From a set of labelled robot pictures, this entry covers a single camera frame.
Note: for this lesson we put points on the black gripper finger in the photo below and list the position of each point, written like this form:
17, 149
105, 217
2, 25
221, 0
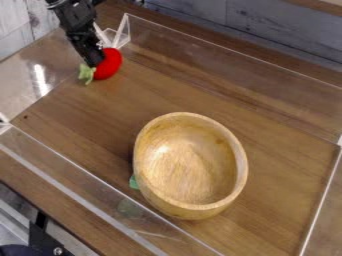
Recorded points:
86, 44

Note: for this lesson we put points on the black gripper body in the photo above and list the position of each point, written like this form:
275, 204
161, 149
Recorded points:
77, 16

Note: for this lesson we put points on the red plush strawberry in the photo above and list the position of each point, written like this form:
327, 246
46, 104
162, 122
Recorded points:
106, 68

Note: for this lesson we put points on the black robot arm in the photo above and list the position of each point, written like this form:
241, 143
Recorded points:
77, 15

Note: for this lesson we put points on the green object behind bowl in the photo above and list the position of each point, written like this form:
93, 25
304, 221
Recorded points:
134, 183

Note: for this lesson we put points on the wooden bowl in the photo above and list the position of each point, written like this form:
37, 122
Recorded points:
190, 165

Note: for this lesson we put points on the black clamp with screw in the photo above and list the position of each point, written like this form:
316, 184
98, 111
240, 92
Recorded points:
42, 242

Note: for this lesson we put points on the clear acrylic barrier wall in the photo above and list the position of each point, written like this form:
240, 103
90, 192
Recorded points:
68, 145

